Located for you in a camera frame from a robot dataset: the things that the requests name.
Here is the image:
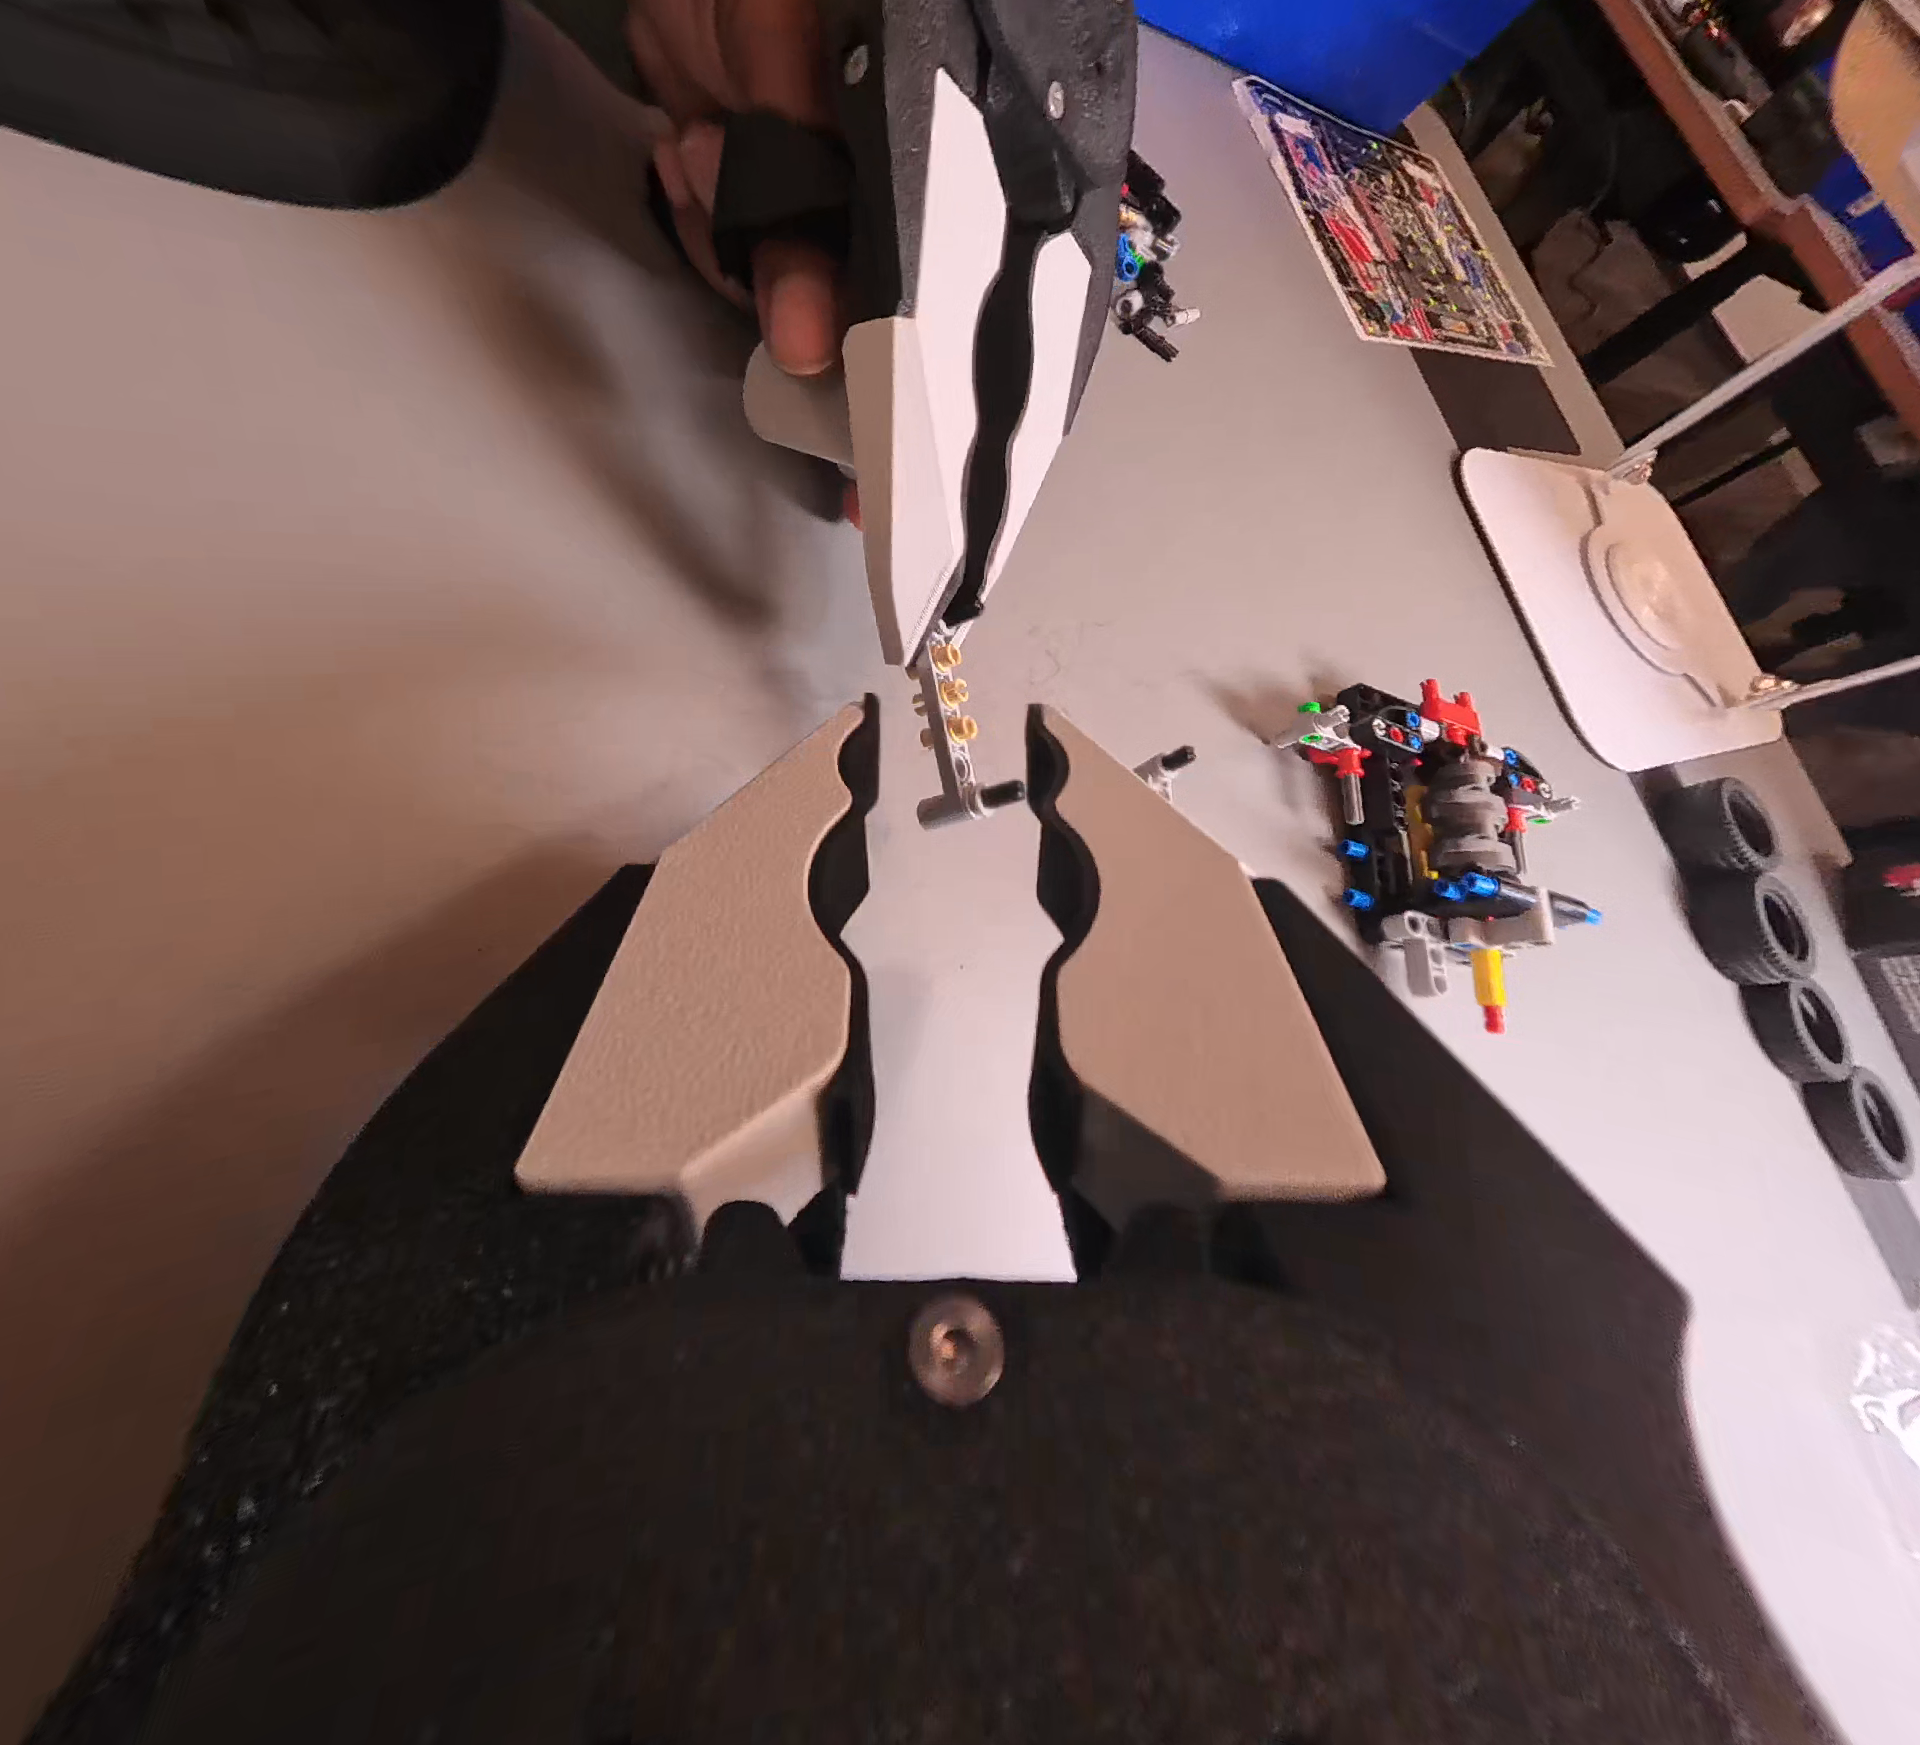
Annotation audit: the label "printed sticker sheet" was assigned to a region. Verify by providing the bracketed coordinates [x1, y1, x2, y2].
[1231, 73, 1558, 370]

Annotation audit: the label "clear plastic bag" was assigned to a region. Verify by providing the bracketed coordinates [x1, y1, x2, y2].
[1848, 1329, 1920, 1477]

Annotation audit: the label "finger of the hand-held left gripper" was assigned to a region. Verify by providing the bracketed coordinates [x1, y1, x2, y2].
[949, 226, 1101, 623]
[840, 68, 1014, 667]

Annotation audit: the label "grey table with wooden edge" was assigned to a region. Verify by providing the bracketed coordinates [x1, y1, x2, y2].
[1543, 0, 1920, 388]

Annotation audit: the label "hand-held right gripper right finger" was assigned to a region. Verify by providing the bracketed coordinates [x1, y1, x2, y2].
[1024, 702, 1389, 1279]

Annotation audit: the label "black chair armrest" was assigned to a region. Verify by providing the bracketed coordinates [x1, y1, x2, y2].
[0, 0, 509, 211]

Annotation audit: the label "loose black lego pieces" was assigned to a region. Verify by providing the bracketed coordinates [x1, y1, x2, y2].
[1107, 143, 1206, 366]

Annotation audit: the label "lego car chassis assembly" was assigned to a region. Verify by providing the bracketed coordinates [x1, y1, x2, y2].
[1272, 677, 1608, 1039]

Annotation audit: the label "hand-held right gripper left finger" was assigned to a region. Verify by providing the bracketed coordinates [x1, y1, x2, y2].
[514, 694, 888, 1275]

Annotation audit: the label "lego car set box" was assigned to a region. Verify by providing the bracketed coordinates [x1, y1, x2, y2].
[1843, 831, 1920, 1176]

